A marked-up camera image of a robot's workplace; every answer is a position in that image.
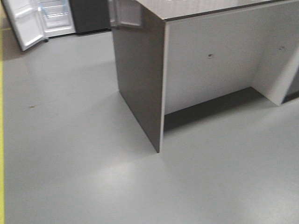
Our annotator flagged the dark grey fridge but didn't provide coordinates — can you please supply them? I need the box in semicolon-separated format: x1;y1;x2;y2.
36;0;110;37

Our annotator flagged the fridge door white inside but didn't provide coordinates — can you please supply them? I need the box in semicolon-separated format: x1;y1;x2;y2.
1;0;45;51

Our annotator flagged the grey stone kitchen counter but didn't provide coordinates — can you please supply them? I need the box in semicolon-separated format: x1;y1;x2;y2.
108;0;299;152

